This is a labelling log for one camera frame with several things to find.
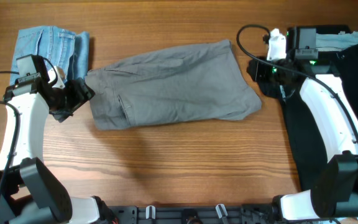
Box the black garment in pile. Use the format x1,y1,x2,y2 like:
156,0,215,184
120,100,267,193
249,24,358,192

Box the folded blue denim jeans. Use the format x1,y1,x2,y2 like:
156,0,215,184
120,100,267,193
11,26,90,82

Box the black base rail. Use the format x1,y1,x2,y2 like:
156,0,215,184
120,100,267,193
110,204,277,224

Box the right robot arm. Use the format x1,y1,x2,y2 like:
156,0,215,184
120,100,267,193
247,25,358,223

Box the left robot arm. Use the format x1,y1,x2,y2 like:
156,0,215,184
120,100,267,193
0,55,113,223

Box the black cable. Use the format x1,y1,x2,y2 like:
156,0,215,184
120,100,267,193
236,24,358,224
0,56,58,224

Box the light blue garment in pile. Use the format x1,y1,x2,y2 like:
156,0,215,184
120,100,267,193
278,30,358,103

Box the grey shorts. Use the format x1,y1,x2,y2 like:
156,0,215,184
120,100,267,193
85,40,262,130

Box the left black cable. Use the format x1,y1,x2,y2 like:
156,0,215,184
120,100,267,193
0,56,58,224

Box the right black cable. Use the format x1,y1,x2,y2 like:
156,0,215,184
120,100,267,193
236,24,358,224

